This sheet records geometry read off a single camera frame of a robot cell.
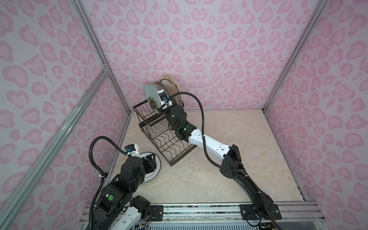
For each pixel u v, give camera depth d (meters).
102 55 0.86
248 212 0.73
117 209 0.44
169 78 1.05
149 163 0.59
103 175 0.50
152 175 0.86
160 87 0.80
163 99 0.63
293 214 0.73
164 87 0.81
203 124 0.63
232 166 0.56
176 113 0.60
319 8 0.70
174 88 0.82
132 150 0.58
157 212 0.73
